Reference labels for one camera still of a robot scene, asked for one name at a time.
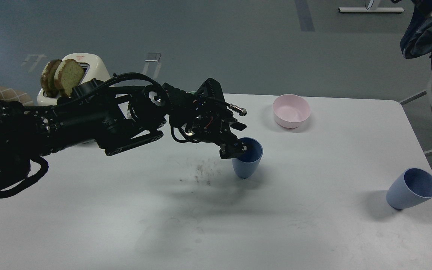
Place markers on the cream toaster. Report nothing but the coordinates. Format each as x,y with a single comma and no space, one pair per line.
94,69

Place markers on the white stand base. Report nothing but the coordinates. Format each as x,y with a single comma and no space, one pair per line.
395,10

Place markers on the toast slice front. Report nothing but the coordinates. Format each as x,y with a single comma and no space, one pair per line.
68,74

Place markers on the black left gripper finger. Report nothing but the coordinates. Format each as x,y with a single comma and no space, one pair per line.
232,148

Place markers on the toast slice back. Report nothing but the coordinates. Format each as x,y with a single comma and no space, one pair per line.
47,78

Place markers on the blue cup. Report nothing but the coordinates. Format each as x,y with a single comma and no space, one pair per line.
412,187
246,165

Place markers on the beige checkered cloth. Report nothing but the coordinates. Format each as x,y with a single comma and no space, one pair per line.
10,94

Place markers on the pink bowl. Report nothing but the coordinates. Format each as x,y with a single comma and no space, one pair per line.
291,111

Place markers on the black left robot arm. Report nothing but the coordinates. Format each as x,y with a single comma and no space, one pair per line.
122,113

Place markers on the toast slice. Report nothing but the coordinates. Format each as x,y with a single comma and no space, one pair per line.
47,78
68,74

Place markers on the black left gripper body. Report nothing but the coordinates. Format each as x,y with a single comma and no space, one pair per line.
203,116

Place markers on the dark blue cloth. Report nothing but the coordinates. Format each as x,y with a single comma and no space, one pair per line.
417,40

